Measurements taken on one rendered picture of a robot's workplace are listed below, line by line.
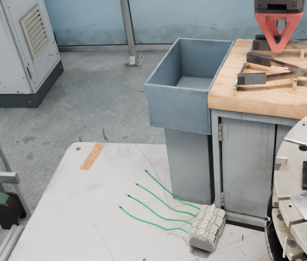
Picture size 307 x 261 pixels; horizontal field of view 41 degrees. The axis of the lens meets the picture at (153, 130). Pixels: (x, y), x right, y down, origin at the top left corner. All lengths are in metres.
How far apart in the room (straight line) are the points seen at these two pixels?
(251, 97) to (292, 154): 0.16
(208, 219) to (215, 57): 0.30
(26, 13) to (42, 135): 0.74
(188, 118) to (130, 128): 1.71
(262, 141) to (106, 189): 0.38
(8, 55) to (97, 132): 0.70
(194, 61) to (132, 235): 0.35
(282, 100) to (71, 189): 0.51
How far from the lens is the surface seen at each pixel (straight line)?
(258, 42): 0.69
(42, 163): 2.29
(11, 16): 2.54
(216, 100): 0.62
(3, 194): 1.02
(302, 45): 0.69
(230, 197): 0.76
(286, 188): 0.43
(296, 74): 0.62
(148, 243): 0.79
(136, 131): 2.33
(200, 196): 0.82
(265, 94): 0.61
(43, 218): 0.89
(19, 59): 2.61
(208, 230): 0.75
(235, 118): 0.64
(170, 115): 0.67
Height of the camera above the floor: 1.40
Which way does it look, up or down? 37 degrees down
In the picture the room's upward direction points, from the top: 9 degrees counter-clockwise
